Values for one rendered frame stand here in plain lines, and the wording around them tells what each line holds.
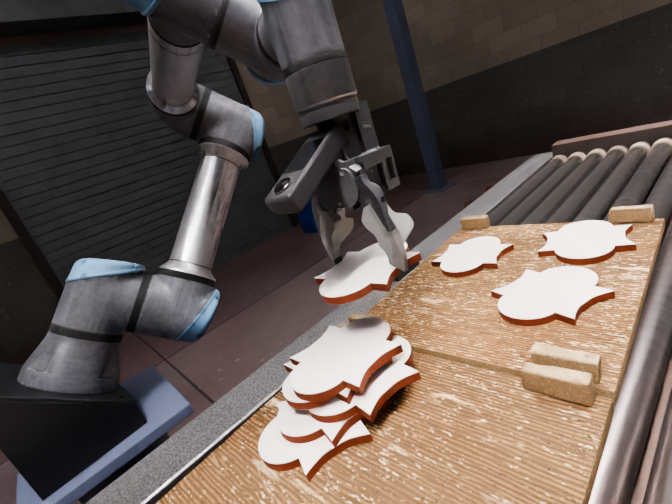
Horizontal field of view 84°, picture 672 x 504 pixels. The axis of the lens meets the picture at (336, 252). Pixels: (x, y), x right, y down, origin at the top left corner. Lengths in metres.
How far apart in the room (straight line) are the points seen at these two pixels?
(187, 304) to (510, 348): 0.56
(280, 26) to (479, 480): 0.46
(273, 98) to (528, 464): 6.01
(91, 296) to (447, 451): 0.62
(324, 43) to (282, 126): 5.71
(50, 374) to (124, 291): 0.17
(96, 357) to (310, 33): 0.62
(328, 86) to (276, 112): 5.72
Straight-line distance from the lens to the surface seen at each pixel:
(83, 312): 0.78
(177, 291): 0.78
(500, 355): 0.48
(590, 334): 0.51
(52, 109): 5.17
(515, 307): 0.54
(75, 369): 0.78
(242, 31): 0.53
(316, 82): 0.43
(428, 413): 0.43
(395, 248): 0.43
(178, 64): 0.65
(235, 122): 0.88
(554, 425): 0.41
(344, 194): 0.44
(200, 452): 0.57
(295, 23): 0.44
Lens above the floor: 1.24
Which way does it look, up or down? 18 degrees down
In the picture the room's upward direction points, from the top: 20 degrees counter-clockwise
